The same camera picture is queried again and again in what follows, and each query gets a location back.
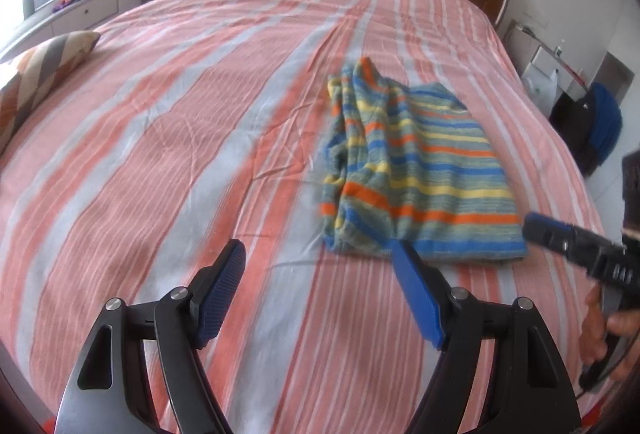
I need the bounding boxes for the pink striped bed cover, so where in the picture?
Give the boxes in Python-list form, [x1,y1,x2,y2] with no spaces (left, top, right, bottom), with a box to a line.
[1,0,602,433]

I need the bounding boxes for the white wardrobe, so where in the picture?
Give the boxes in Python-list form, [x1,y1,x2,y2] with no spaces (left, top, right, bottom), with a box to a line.
[584,0,640,235]

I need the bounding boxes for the white bedside desk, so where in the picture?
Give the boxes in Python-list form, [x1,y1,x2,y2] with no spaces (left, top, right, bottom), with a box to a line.
[502,19,589,102]

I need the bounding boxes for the white plastic bag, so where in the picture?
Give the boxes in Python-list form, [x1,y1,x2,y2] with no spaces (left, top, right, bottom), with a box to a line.
[522,66,558,119]

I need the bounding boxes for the white drawer cabinet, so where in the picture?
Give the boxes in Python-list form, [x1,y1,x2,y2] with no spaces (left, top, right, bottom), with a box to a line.
[1,0,119,62]

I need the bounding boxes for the chevron striped pillow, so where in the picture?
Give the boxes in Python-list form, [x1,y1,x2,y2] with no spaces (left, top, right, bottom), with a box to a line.
[1,30,101,152]

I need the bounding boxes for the black clothes on chair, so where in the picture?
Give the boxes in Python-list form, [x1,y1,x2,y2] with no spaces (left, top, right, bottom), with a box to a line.
[549,92,597,178]

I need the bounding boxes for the person's right hand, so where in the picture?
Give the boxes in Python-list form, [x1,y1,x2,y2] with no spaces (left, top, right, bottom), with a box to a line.
[578,282,640,382]

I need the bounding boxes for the colourful striped knit sweater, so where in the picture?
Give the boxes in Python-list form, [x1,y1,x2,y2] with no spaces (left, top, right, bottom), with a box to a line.
[320,58,527,261]

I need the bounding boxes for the blue cloth on chair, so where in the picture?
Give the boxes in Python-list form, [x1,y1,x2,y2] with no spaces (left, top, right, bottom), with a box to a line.
[588,82,623,166]

